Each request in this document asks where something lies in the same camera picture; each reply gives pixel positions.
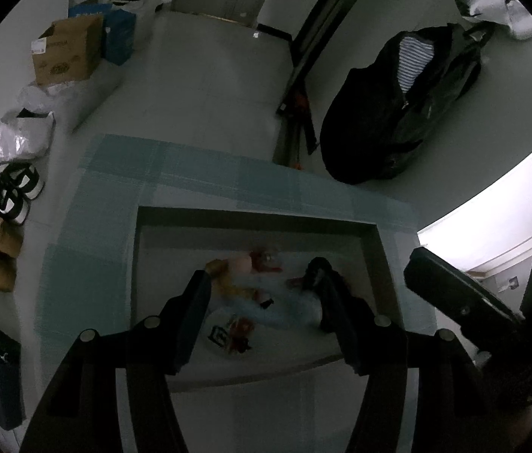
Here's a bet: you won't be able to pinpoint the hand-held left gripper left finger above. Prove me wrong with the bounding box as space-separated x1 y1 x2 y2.
21 269 213 453

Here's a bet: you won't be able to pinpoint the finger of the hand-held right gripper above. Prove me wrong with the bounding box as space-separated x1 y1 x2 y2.
403 246 527 356

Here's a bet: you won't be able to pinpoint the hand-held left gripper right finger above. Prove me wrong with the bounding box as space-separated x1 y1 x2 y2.
315 263 500 453

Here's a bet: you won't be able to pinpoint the pink and orange hair clip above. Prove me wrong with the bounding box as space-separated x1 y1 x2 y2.
206 255 255 299

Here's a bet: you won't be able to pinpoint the grey storage box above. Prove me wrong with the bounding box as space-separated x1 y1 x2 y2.
128 205 437 393

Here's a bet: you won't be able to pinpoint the black jacket with striped lining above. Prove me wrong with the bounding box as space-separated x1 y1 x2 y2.
319 23 495 186

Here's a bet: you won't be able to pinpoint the black folded tripod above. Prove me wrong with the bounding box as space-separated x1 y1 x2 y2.
276 78 320 171

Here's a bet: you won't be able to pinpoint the black and white sandals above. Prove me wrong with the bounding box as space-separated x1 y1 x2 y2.
0 162 44 226

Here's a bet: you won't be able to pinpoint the white plastic bag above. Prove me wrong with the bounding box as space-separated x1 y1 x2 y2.
0 110 55 162

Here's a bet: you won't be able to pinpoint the clear plastic bag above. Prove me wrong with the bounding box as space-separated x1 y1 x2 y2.
17 79 85 110

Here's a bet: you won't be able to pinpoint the blue cardboard box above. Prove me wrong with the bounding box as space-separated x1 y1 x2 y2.
68 2 137 65

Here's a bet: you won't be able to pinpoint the brown cardboard box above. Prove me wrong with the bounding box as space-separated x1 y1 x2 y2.
31 14 105 86

